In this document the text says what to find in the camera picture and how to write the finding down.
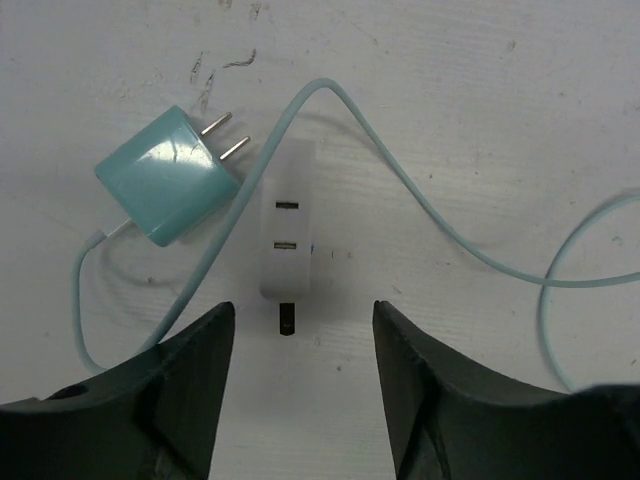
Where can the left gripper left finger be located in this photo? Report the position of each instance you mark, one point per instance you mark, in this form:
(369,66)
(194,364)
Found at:
(155,416)

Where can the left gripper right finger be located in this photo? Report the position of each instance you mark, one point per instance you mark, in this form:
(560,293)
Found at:
(450,417)

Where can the teal charger plug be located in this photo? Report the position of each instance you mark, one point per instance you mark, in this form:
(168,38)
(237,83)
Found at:
(166,179)

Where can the white adapter plug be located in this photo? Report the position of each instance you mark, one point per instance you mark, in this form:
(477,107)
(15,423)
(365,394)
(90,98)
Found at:
(285,241)

